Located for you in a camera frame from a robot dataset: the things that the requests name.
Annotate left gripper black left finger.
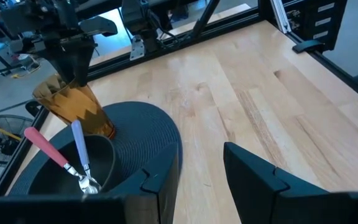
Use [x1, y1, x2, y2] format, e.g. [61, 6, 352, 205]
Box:
[110, 142, 180, 224]

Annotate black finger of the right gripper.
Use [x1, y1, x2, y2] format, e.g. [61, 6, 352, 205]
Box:
[47, 49, 76, 83]
[73, 45, 96, 87]

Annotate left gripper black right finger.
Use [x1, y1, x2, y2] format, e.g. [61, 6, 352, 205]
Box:
[223, 142, 351, 224]

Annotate amber faceted plastic cup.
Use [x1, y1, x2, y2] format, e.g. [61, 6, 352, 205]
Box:
[32, 74, 117, 140]

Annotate black bowl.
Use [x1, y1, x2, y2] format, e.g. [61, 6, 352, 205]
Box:
[28, 134, 117, 195]

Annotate purple-handled metal spoon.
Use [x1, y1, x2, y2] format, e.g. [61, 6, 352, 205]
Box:
[71, 119, 102, 194]

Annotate pink-handled metal utensil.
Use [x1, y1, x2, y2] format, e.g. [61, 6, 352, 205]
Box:
[24, 126, 90, 194]

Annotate round dark woven placemat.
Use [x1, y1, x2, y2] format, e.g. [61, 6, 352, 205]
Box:
[7, 101, 183, 195]

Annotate black flat clamp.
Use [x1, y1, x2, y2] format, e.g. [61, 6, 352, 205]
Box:
[292, 39, 325, 54]

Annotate black drawer box white labels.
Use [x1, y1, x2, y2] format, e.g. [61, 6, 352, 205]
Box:
[286, 0, 348, 52]

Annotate black curved handle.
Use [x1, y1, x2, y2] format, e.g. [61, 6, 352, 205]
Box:
[25, 100, 43, 118]

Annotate silver metal bracket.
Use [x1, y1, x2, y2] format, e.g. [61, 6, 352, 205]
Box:
[129, 34, 145, 61]

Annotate black aluminium table frame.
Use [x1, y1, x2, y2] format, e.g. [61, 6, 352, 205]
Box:
[0, 0, 358, 200]

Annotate silver aluminium rail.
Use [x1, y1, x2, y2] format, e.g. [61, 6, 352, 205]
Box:
[270, 0, 291, 34]

